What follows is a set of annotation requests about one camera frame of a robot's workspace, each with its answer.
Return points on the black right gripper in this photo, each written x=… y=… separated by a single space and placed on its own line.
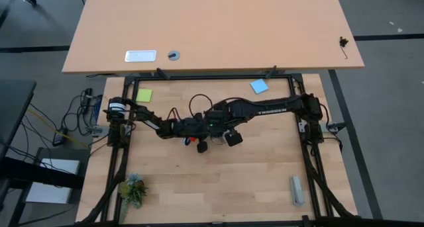
x=220 y=122

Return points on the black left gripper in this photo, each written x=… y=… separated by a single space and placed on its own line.
x=193 y=127

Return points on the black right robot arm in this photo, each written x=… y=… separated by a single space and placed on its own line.
x=251 y=106

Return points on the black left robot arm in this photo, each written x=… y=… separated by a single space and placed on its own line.
x=145 y=116

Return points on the blue sticky note pad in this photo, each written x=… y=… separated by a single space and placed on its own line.
x=259 y=86

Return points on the green sticky note pad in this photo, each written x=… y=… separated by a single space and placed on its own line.
x=144 y=95

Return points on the black desk clamp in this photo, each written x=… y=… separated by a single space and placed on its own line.
x=270 y=72
x=163 y=73

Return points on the small potted green plant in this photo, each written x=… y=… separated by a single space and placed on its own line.
x=133 y=191

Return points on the light wooden desk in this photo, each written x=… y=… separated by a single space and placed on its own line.
x=215 y=22

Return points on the grey rectangular device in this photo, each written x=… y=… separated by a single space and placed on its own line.
x=296 y=191

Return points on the black power adapter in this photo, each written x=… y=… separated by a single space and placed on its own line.
x=59 y=139

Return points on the white box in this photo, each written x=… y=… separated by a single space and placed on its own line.
x=53 y=187

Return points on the black floor beam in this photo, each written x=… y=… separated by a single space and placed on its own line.
x=33 y=174

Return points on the black desk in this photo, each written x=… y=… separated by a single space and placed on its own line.
x=13 y=104

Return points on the black aluminium table frame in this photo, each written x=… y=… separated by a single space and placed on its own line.
x=212 y=77

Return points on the small white bracket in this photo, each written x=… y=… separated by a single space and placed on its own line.
x=302 y=127

